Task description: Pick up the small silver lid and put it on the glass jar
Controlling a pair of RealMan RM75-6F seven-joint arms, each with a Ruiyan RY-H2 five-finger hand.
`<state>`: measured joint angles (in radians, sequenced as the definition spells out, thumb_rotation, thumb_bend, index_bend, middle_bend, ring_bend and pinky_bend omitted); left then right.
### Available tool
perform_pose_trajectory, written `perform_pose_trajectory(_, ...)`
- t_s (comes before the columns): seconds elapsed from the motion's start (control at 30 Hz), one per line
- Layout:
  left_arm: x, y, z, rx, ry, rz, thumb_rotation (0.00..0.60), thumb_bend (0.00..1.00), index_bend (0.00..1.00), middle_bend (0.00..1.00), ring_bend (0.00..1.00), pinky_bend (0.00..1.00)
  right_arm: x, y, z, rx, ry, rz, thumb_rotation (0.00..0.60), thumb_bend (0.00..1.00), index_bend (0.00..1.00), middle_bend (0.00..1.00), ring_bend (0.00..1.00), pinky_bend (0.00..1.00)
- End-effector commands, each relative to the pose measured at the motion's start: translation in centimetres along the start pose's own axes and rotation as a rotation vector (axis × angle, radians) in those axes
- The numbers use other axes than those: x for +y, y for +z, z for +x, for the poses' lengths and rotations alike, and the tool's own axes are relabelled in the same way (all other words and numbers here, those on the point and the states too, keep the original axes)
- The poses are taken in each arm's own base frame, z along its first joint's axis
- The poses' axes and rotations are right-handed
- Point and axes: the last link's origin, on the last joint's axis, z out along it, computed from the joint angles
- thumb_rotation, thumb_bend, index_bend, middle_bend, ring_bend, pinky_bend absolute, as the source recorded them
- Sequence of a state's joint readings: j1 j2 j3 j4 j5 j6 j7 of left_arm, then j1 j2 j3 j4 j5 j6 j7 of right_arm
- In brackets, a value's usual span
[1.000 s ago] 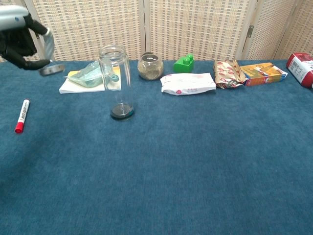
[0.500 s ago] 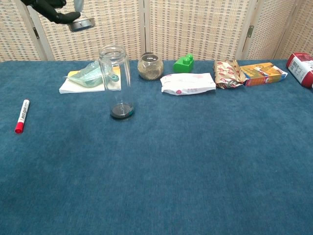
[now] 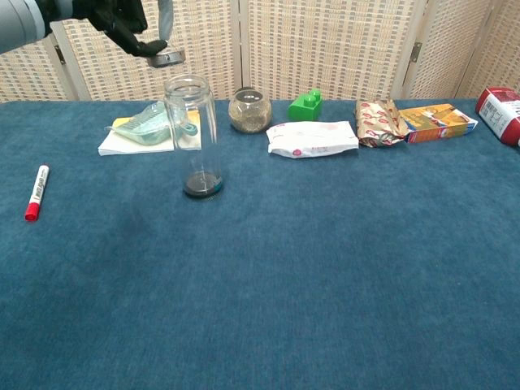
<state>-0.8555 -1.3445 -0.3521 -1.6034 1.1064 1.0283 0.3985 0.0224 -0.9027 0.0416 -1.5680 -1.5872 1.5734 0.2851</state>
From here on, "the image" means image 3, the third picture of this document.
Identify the blue felt tablecloth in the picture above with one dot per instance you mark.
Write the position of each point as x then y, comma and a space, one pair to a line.
304, 264

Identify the orange carton box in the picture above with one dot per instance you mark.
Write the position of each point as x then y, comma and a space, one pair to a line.
440, 124

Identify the yellow white notepad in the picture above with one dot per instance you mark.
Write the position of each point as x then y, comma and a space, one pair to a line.
118, 144

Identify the clear glass jar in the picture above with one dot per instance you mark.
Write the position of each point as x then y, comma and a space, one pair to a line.
201, 183

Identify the woven folding screen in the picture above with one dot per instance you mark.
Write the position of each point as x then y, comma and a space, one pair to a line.
325, 44

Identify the round glass jar of seeds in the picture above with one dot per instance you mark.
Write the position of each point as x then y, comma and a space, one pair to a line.
250, 115

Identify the metal screen hinge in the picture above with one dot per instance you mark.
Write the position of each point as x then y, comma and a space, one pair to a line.
415, 52
59, 55

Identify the brown snack packet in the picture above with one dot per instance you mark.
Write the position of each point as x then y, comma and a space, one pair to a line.
378, 124

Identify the green toy brick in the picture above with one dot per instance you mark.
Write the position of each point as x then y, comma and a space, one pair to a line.
302, 109

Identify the red white marker pen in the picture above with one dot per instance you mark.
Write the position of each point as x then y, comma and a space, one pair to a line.
38, 191

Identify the silver jar lid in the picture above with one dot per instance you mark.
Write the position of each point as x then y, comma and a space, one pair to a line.
168, 59

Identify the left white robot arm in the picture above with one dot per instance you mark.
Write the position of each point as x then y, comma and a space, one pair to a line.
18, 22

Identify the white pink packet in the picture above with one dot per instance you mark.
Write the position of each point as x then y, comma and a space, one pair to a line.
313, 140

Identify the red juice bottle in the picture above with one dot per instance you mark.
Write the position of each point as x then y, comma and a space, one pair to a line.
501, 115

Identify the green dustpan in plastic bag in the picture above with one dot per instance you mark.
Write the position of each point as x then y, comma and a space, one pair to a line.
146, 128

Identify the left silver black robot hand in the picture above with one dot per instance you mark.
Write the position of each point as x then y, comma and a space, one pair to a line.
118, 16

